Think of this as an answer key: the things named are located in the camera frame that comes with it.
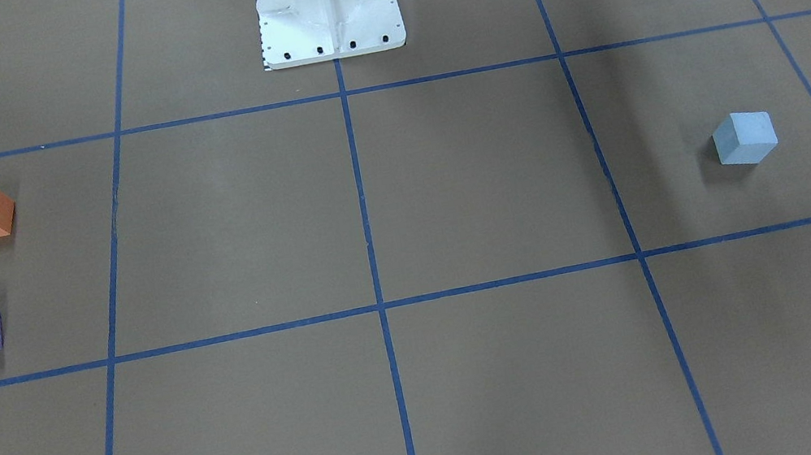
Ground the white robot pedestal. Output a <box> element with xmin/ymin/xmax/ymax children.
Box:
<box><xmin>255</xmin><ymin>0</ymin><xmax>407</xmax><ymax>71</ymax></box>

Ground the light blue foam block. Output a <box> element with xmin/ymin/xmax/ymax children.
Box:
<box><xmin>712</xmin><ymin>111</ymin><xmax>778</xmax><ymax>166</ymax></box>

